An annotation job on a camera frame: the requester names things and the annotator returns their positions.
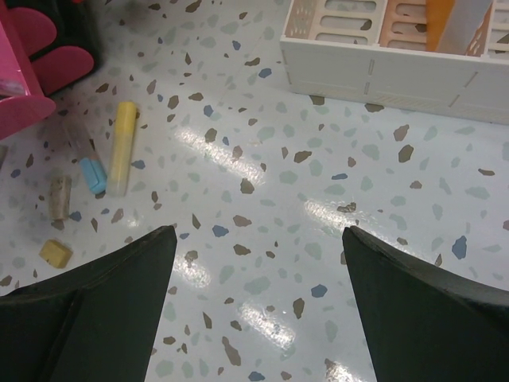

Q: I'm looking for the clear lead case blue cap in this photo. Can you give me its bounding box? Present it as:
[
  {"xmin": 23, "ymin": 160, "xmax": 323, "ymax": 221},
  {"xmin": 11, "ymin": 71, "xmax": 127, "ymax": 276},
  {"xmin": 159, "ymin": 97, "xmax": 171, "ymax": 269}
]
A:
[{"xmin": 64, "ymin": 119, "xmax": 107, "ymax": 195}]

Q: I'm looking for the cream plastic file organizer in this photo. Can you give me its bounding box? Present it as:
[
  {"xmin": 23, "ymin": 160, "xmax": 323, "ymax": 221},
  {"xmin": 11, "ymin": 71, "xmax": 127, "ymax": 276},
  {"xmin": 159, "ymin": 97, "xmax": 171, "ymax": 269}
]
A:
[{"xmin": 280, "ymin": 1, "xmax": 508, "ymax": 124}]

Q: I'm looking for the yellow highlighter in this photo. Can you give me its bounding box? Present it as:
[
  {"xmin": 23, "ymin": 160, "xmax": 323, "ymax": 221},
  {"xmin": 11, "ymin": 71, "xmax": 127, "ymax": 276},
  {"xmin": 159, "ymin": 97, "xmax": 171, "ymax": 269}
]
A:
[{"xmin": 107, "ymin": 101, "xmax": 137, "ymax": 197}]

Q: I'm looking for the orange clip folder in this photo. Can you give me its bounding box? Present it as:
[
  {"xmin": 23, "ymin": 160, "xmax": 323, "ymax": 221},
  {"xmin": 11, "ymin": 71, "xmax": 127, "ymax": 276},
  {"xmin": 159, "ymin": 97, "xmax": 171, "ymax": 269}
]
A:
[{"xmin": 425, "ymin": 0, "xmax": 494, "ymax": 57}]

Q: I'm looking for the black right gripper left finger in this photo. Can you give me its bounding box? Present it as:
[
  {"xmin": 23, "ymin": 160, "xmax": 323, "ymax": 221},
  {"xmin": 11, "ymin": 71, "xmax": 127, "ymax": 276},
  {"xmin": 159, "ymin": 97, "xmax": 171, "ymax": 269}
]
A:
[{"xmin": 1, "ymin": 226, "xmax": 177, "ymax": 381}]

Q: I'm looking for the beige worn eraser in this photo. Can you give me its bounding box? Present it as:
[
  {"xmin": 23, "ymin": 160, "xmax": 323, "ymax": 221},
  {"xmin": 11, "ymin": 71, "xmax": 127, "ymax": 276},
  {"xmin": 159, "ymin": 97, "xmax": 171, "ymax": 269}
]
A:
[{"xmin": 49, "ymin": 175, "xmax": 72, "ymax": 220}]

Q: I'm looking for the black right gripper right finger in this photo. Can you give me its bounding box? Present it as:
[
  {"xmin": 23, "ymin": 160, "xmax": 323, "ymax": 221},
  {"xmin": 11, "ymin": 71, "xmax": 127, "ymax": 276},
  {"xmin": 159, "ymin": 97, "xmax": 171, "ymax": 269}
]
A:
[{"xmin": 342, "ymin": 227, "xmax": 508, "ymax": 381}]

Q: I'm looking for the pink top drawer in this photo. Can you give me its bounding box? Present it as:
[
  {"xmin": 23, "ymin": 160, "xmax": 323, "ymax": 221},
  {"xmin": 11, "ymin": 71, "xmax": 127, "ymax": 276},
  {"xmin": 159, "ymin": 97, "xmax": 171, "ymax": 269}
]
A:
[{"xmin": 1, "ymin": 1, "xmax": 98, "ymax": 138}]

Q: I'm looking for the small tan eraser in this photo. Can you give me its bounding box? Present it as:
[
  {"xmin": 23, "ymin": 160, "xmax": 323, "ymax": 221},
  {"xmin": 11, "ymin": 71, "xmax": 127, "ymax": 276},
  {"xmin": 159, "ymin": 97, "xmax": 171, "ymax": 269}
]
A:
[{"xmin": 39, "ymin": 240, "xmax": 73, "ymax": 269}]

